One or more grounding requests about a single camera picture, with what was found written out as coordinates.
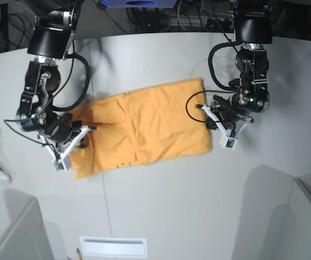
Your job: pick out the blue purple device box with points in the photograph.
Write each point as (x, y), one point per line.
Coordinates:
(139, 3)

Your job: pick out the pencil at table edge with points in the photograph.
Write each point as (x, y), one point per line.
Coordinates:
(79, 254)

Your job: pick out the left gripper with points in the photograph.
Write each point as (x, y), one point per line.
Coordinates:
(227, 114)

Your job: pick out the white rectangular table grommet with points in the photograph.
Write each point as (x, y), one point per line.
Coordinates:
(114, 247)

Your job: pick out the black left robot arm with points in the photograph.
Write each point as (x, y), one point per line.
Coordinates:
(252, 31)

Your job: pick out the yellow orange T-shirt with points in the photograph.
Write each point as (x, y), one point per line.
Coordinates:
(141, 127)

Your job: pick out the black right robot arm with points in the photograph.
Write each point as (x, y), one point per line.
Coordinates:
(53, 35)

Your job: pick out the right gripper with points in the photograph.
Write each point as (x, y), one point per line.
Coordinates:
(61, 128)

